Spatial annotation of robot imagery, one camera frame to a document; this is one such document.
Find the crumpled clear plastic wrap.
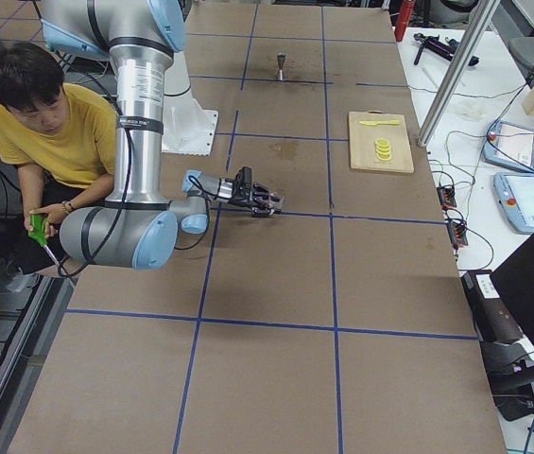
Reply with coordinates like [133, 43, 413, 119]
[453, 99, 486, 122]

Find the far blue teach pendant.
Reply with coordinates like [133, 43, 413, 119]
[482, 120, 534, 172]

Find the aluminium frame post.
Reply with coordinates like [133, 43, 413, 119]
[417, 0, 501, 148]

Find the yellow plastic knife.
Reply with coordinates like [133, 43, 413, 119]
[358, 119, 402, 127]

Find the near blue teach pendant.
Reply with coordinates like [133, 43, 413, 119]
[493, 172, 534, 235]

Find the green handled tool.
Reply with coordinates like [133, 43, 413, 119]
[27, 214, 66, 277]

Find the person in yellow shirt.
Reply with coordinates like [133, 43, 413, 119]
[0, 42, 116, 277]

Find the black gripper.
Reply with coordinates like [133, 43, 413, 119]
[227, 166, 282, 218]

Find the steel jigger measuring cup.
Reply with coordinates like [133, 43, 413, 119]
[277, 53, 286, 81]

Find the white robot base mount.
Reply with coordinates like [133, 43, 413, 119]
[162, 52, 218, 156]

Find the bamboo cutting board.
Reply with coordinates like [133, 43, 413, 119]
[348, 112, 414, 174]

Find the clear glass beaker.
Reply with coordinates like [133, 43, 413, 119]
[267, 193, 283, 216]

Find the blue teach pendant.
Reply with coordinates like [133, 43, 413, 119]
[482, 120, 534, 172]
[493, 172, 534, 235]

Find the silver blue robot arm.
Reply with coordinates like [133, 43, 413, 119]
[42, 1, 282, 270]

